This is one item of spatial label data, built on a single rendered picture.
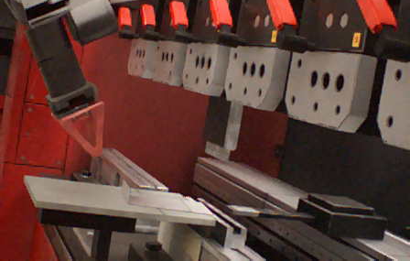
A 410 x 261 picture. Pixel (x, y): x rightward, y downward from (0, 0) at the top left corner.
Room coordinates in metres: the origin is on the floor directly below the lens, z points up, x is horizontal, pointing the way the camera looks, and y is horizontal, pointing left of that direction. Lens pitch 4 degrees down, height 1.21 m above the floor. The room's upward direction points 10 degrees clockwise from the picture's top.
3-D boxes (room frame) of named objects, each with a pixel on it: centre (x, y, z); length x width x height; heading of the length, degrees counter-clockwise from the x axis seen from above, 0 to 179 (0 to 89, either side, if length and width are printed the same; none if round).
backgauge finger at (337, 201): (1.21, -0.18, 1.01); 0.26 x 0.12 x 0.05; 110
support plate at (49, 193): (1.11, 0.11, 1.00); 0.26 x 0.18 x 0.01; 110
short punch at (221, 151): (1.16, -0.03, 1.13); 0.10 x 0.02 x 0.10; 20
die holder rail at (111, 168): (1.67, 0.16, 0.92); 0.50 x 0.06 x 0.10; 20
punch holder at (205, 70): (1.18, -0.02, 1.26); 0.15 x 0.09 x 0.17; 20
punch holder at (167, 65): (1.37, 0.05, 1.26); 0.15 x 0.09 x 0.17; 20
